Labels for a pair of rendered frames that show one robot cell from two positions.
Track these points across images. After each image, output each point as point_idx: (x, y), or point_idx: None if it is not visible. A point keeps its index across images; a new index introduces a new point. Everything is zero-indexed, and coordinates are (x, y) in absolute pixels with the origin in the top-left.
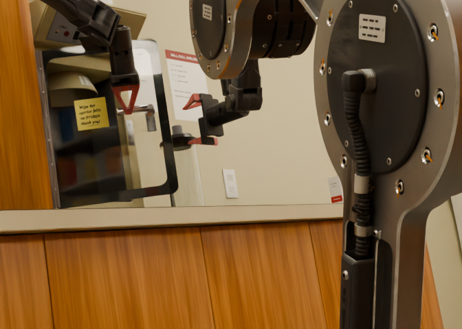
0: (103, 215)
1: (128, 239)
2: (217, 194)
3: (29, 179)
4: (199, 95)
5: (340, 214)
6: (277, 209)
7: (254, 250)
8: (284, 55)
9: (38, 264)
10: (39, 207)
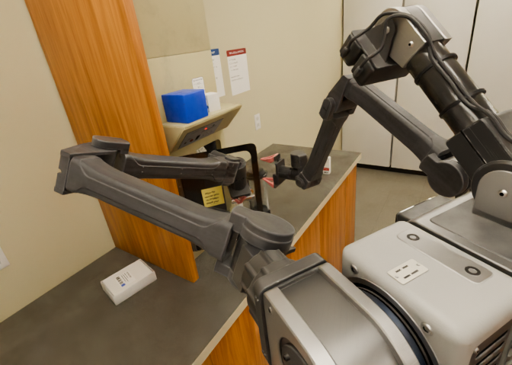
0: (238, 309)
1: None
2: (251, 129)
3: (180, 255)
4: (273, 158)
5: (333, 193)
6: (311, 218)
7: (299, 242)
8: None
9: (206, 362)
10: (189, 273)
